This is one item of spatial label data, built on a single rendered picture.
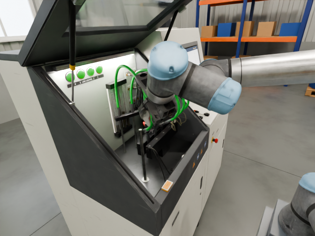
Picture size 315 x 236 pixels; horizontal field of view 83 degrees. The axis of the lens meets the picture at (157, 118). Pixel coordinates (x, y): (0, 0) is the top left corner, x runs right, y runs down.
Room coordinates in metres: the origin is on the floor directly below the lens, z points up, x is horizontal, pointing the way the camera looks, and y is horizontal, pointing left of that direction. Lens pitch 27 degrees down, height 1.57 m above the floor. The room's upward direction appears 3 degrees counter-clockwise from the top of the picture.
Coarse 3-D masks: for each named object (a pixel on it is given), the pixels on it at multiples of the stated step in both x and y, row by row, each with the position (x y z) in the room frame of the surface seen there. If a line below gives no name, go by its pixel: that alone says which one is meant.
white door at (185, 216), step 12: (204, 156) 0.97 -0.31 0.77; (204, 168) 0.99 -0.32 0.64; (192, 180) 0.78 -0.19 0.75; (192, 192) 0.79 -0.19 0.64; (180, 204) 0.63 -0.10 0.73; (192, 204) 0.80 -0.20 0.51; (180, 216) 0.64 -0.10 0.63; (192, 216) 0.81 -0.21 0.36; (168, 228) 0.52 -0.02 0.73; (180, 228) 0.64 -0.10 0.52; (192, 228) 0.83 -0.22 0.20
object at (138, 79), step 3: (147, 72) 0.58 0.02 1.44; (135, 75) 0.57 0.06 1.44; (138, 75) 0.57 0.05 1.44; (141, 75) 0.55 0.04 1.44; (144, 75) 0.55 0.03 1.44; (147, 75) 0.56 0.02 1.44; (135, 78) 0.57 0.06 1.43; (138, 78) 0.55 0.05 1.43; (141, 78) 0.55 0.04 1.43; (144, 78) 0.54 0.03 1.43; (138, 81) 0.54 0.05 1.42; (141, 81) 0.53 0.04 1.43; (144, 81) 0.53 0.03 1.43; (141, 84) 0.52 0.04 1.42; (144, 84) 0.51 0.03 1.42; (141, 87) 0.53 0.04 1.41; (144, 87) 0.50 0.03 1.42; (144, 90) 0.50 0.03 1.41
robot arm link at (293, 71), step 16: (208, 64) 0.44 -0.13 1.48; (224, 64) 0.45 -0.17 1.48; (240, 64) 0.44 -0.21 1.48; (256, 64) 0.43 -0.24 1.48; (272, 64) 0.41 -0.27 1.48; (288, 64) 0.40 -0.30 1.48; (304, 64) 0.39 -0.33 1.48; (240, 80) 0.43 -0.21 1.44; (256, 80) 0.42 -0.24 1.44; (272, 80) 0.41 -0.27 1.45; (288, 80) 0.40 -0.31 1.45; (304, 80) 0.40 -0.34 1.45
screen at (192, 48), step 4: (184, 44) 1.47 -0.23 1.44; (188, 44) 1.54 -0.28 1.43; (192, 44) 1.60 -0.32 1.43; (196, 44) 1.68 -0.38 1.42; (184, 48) 1.45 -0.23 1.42; (188, 48) 1.52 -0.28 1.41; (192, 48) 1.59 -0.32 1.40; (196, 48) 1.67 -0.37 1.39; (188, 52) 1.50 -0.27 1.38; (192, 52) 1.57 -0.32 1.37; (196, 52) 1.65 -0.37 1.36; (188, 56) 1.49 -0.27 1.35; (192, 56) 1.55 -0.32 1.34; (196, 56) 1.63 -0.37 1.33; (188, 60) 1.47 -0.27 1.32; (192, 60) 1.53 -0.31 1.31; (196, 60) 1.61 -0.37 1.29; (200, 60) 1.69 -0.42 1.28
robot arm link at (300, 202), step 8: (304, 176) 0.42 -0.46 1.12; (312, 176) 0.41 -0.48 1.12; (304, 184) 0.39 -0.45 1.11; (312, 184) 0.38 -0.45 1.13; (296, 192) 0.41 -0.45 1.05; (304, 192) 0.38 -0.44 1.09; (312, 192) 0.37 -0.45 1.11; (296, 200) 0.40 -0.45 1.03; (304, 200) 0.37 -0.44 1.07; (312, 200) 0.35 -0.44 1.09; (296, 208) 0.39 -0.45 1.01; (304, 208) 0.35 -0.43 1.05; (312, 208) 0.33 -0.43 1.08; (304, 216) 0.36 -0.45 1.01
